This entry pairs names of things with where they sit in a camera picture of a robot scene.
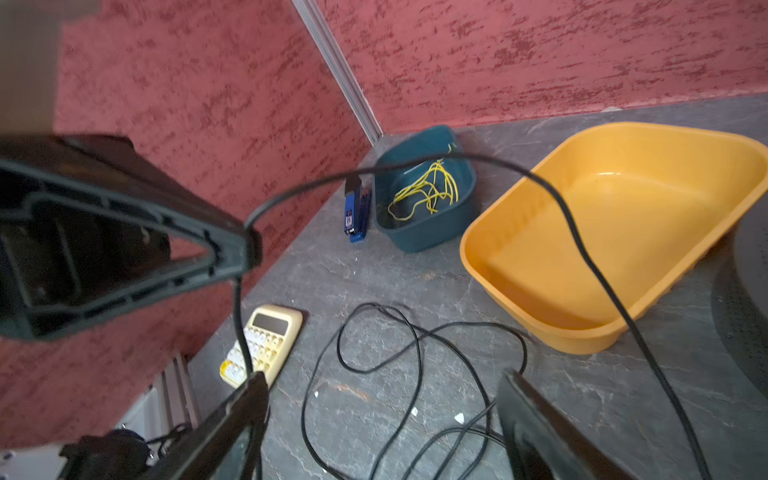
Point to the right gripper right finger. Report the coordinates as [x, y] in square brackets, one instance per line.
[540, 442]

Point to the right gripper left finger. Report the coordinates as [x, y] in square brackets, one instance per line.
[227, 445]

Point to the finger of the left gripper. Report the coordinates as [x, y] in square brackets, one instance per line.
[90, 231]

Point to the grey perforated cable spool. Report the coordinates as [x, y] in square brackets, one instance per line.
[739, 297]

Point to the yellow calculator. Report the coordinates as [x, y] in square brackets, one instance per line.
[270, 335]

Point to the teal plastic bin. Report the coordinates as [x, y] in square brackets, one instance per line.
[426, 204]

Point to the yellow plastic bin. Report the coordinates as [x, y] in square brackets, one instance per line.
[609, 222]

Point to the left corner aluminium post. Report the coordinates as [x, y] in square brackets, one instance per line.
[318, 28]

